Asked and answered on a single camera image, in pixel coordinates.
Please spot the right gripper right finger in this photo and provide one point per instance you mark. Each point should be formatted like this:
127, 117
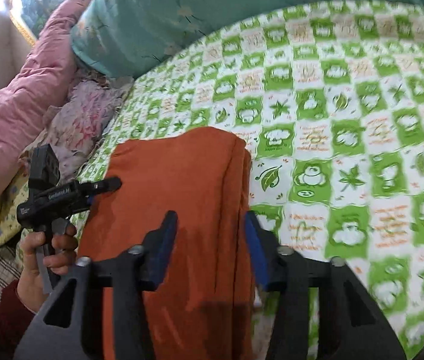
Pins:
350, 323

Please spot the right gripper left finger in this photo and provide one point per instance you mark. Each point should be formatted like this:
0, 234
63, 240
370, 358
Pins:
70, 323

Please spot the orange knitted sweater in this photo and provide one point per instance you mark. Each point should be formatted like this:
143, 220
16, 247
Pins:
203, 308

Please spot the dark red sleeve forearm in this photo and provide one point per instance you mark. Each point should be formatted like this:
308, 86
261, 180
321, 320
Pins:
15, 318

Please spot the purple floral pillow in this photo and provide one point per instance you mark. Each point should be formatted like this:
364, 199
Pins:
74, 129

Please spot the pink quilted blanket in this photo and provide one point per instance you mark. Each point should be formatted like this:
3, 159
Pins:
42, 83

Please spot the green white patterned bedsheet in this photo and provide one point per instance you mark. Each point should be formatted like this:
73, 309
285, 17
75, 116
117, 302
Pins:
329, 99

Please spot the teal floral duvet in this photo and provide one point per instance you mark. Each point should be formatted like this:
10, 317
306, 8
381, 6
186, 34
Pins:
129, 37

